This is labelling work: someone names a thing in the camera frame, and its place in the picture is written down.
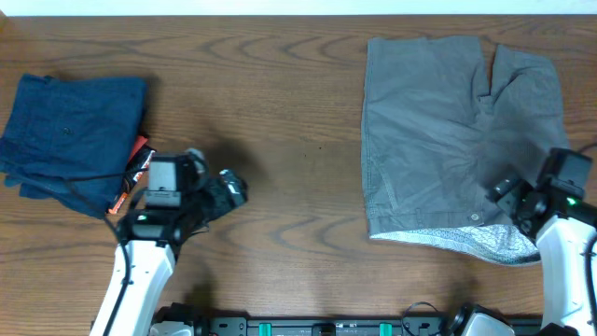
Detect grey shorts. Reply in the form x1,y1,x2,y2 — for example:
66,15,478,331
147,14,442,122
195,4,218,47
361,35,568,266

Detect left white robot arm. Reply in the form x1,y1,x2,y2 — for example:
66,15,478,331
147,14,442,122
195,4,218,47
90,154,248,335

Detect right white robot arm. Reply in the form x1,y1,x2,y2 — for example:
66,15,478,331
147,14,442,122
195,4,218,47
489,176,596,335

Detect orange black folded item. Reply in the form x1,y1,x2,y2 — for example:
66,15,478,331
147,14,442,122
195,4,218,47
107,135,156,215

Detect folded navy blue garment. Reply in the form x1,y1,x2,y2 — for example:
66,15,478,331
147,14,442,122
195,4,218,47
1,74,146,218

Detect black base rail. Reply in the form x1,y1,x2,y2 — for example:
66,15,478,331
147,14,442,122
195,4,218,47
148,302,545,336

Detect black cable loop at base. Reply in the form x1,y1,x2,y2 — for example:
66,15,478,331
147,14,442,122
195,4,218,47
401,301,442,336

